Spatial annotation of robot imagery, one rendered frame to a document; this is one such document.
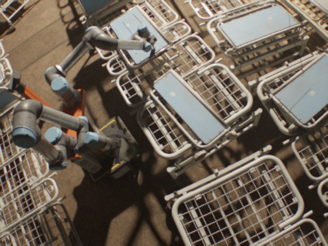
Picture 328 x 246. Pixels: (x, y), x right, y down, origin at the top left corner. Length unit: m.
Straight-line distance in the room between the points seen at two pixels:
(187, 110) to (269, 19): 1.22
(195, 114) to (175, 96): 0.23
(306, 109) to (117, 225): 1.93
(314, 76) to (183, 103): 1.14
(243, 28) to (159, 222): 1.93
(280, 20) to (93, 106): 2.16
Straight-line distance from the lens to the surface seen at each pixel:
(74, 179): 2.82
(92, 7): 3.15
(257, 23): 2.59
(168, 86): 2.22
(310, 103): 2.19
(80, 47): 1.91
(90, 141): 1.40
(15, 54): 4.38
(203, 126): 2.03
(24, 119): 1.27
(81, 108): 1.92
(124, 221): 2.54
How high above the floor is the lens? 2.40
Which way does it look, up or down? 64 degrees down
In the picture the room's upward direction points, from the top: 21 degrees counter-clockwise
